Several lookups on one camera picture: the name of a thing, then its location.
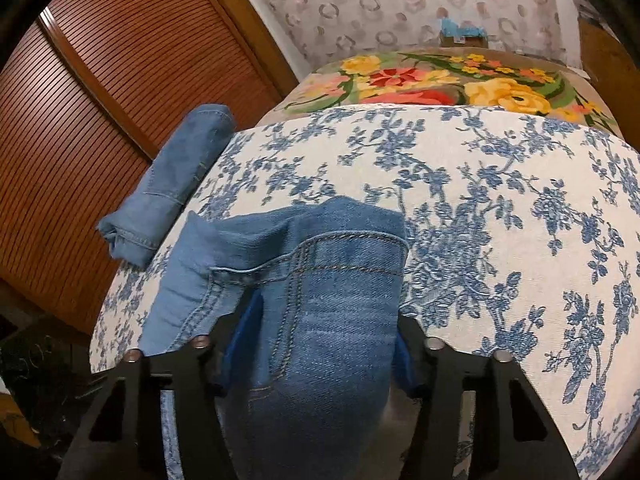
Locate circle patterned sheer curtain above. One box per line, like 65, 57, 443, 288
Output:
252, 0, 580, 67

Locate blue denim jeans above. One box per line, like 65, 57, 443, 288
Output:
140, 196, 409, 479

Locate blue floral white cushion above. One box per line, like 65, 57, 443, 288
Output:
90, 104, 639, 479

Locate wooden sideboard cabinet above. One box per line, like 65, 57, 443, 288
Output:
574, 0, 640, 148

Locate floral beige bed blanket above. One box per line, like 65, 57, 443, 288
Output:
258, 48, 623, 136

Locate cardboard box with blue cloth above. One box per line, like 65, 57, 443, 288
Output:
439, 18, 488, 48

